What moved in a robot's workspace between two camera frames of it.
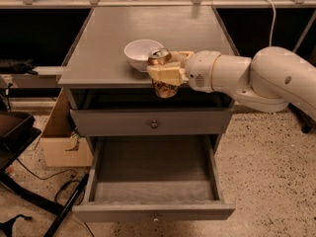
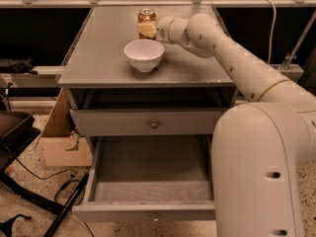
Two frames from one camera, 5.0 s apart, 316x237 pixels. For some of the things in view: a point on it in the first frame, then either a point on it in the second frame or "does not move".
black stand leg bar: [66, 206] does not move
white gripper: [199, 69] to [163, 29]
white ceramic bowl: [137, 52] does not move
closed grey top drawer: [152, 120] does not move
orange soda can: [162, 56] to [146, 16]
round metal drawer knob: [154, 124] does not move
